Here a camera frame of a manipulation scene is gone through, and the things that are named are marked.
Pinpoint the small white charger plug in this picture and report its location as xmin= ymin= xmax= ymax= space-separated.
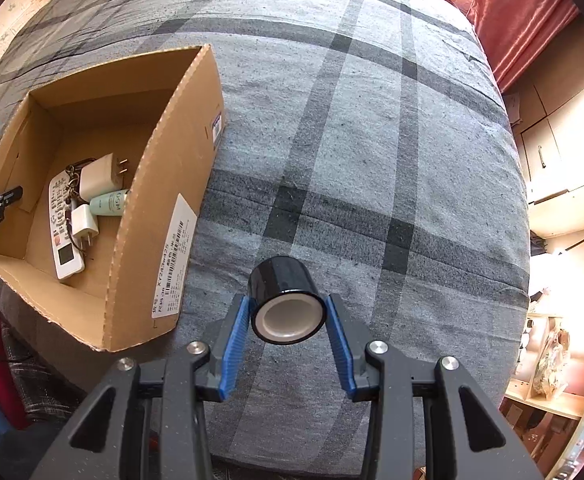
xmin=70 ymin=204 xmax=99 ymax=249

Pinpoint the teal cosmetic bottle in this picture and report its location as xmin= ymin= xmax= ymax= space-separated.
xmin=89 ymin=190 xmax=128 ymax=217

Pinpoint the beaded keychain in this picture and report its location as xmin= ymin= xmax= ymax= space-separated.
xmin=64 ymin=157 xmax=94 ymax=256

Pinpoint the wooden shelf unit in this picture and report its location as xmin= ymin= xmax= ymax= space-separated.
xmin=500 ymin=311 xmax=584 ymax=479

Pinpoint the black tape roll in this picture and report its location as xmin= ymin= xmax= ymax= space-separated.
xmin=248 ymin=256 xmax=327 ymax=346

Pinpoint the large white charger plug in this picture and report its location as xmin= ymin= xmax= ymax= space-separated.
xmin=78 ymin=153 xmax=128 ymax=202

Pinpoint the brown cardboard box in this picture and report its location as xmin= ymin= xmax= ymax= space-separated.
xmin=0 ymin=44 xmax=225 ymax=352

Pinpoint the white wardrobe cabinet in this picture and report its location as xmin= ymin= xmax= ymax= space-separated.
xmin=506 ymin=16 xmax=584 ymax=238

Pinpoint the grey plaid bed sheet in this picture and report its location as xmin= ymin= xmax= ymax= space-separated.
xmin=0 ymin=0 xmax=532 ymax=470

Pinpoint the white remote control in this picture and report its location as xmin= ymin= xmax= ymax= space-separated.
xmin=48 ymin=170 xmax=85 ymax=281

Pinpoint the red curtain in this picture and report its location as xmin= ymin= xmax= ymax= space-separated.
xmin=467 ymin=0 xmax=580 ymax=91

